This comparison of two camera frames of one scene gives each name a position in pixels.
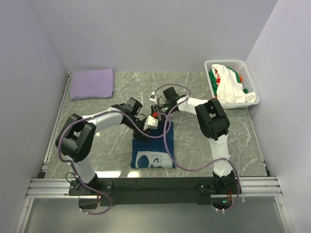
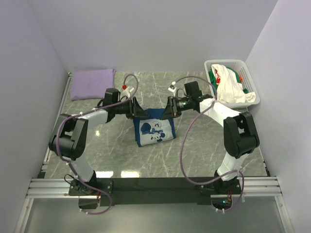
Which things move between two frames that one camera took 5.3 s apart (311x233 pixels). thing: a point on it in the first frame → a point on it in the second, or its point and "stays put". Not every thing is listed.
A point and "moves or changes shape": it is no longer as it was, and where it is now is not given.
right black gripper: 156,108 → 170,110
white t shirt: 230,90 stays put
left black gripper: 140,136 → 135,109
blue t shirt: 151,154 moves or changes shape
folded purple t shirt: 97,84 stays put
